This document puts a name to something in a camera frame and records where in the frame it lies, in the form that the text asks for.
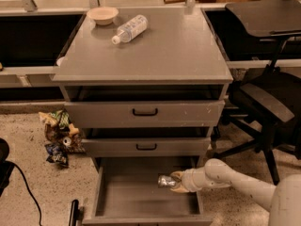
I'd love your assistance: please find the black cable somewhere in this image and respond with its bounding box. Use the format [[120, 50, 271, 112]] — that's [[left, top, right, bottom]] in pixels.
[[8, 160, 48, 226]]

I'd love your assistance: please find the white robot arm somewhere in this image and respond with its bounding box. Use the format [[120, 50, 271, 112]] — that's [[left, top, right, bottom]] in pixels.
[[170, 158, 301, 226]]

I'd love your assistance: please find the wooden stick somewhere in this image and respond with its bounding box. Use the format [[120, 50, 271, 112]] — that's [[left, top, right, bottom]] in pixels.
[[164, 0, 186, 4]]

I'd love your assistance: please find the black bar near drawer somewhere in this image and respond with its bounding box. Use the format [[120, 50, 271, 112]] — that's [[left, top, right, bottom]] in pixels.
[[69, 200, 79, 226]]

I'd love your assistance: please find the grey top drawer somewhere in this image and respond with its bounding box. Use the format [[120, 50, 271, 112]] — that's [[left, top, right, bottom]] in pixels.
[[65, 101, 225, 128]]

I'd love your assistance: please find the brown snack bag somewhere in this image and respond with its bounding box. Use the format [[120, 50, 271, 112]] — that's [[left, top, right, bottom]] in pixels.
[[44, 123, 82, 150]]

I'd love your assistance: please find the blue snack bag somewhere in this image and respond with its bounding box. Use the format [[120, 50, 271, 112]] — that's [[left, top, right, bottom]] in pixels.
[[45, 142, 69, 167]]

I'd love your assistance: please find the black office chair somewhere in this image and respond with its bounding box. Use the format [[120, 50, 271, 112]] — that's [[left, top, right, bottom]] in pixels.
[[214, 0, 301, 184]]

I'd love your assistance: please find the small can on floor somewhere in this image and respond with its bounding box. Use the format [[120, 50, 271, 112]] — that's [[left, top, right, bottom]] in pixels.
[[63, 137, 71, 147]]

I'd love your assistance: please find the grey middle drawer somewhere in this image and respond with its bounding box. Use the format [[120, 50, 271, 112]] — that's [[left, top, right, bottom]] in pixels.
[[82, 137, 211, 157]]

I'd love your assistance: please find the grey open bottom drawer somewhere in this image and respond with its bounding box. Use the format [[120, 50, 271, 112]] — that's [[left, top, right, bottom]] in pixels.
[[83, 156, 213, 226]]

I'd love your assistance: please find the grey drawer cabinet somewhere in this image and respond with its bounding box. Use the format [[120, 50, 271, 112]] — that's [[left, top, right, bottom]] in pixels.
[[52, 6, 234, 168]]

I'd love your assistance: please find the beige bowl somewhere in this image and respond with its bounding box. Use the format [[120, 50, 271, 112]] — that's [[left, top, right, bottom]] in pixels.
[[87, 7, 119, 25]]

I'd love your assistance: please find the clear plastic water bottle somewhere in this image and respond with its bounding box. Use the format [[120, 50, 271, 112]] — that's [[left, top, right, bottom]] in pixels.
[[112, 15, 148, 45]]

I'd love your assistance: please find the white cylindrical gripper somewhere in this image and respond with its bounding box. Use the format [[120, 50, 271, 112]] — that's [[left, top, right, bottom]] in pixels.
[[170, 168, 207, 193]]

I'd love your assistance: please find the black device at left edge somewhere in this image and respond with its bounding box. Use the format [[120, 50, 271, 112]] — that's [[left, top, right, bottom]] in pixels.
[[0, 138, 14, 197]]

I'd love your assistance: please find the green chip bag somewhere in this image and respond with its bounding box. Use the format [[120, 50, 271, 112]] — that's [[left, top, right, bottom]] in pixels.
[[39, 110, 70, 129]]

